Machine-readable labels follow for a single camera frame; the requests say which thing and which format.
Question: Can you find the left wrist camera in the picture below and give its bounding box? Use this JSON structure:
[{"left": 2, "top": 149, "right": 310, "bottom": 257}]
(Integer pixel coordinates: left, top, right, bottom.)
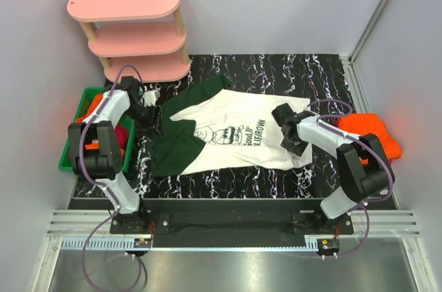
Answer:
[{"left": 142, "top": 90, "right": 160, "bottom": 107}]

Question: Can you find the magenta t-shirt in bin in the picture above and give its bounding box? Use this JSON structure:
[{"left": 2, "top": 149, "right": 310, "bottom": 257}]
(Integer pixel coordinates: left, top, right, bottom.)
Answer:
[{"left": 115, "top": 125, "right": 133, "bottom": 156}]

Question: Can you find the aluminium corner frame post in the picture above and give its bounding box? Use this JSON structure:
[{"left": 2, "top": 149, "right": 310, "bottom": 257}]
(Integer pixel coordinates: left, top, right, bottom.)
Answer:
[{"left": 348, "top": 0, "right": 390, "bottom": 64}]

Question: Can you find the orange t-shirt in bin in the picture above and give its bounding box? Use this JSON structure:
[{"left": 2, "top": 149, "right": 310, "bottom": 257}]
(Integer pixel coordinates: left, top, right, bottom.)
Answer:
[{"left": 75, "top": 93, "right": 103, "bottom": 150}]

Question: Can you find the orange folded t-shirt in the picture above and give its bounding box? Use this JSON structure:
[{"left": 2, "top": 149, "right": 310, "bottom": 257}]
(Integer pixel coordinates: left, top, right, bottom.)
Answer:
[{"left": 335, "top": 113, "right": 403, "bottom": 159}]

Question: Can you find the white and green t-shirt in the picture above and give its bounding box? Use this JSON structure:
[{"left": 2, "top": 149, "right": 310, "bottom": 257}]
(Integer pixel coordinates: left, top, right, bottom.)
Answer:
[{"left": 150, "top": 75, "right": 312, "bottom": 177}]

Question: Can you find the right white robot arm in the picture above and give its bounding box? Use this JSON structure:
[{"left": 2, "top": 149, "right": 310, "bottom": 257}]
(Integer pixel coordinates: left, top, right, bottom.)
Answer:
[{"left": 271, "top": 104, "right": 395, "bottom": 222}]

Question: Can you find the pink three-tier wooden shelf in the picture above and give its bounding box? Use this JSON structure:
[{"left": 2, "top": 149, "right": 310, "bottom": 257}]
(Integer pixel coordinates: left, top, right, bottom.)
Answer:
[{"left": 66, "top": 0, "right": 191, "bottom": 83}]

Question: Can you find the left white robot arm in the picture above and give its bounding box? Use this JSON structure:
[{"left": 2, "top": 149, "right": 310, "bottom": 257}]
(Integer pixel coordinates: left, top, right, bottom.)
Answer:
[{"left": 68, "top": 76, "right": 160, "bottom": 215}]

